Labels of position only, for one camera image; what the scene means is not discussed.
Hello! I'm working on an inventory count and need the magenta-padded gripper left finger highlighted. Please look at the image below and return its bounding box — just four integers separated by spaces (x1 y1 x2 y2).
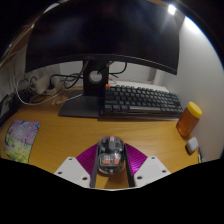
53 143 101 189

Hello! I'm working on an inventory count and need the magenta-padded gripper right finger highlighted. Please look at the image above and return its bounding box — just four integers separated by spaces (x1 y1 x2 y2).
123 143 172 188

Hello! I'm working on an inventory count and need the transparent computer mouse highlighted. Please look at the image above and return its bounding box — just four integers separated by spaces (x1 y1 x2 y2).
97 135 126 176

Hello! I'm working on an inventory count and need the flower landscape print mouse pad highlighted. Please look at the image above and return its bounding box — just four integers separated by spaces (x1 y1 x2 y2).
3 119 41 164

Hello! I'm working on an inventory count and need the small white earbuds case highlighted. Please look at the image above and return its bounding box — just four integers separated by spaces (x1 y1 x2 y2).
185 136 200 155

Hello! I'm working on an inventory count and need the silver pen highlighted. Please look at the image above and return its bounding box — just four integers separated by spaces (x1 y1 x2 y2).
197 146 204 164

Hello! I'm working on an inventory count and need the orange jar with yellow lid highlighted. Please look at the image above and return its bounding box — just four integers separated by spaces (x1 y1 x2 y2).
175 101 203 138

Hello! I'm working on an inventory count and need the dark grey mechanical keyboard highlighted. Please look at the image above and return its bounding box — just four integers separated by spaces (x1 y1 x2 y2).
101 84 184 119

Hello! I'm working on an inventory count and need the white power strip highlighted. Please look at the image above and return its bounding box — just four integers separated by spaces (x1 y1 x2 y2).
29 75 64 96

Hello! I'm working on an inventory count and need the black computer monitor with stand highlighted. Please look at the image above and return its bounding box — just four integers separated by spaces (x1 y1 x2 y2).
24 0 181 118

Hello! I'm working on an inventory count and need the bright white lamp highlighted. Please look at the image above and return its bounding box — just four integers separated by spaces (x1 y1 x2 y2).
166 3 178 16

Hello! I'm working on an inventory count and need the white cable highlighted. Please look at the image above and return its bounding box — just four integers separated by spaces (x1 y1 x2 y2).
13 59 84 107

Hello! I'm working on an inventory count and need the black monitor cable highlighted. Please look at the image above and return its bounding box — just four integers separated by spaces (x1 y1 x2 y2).
49 61 129 90

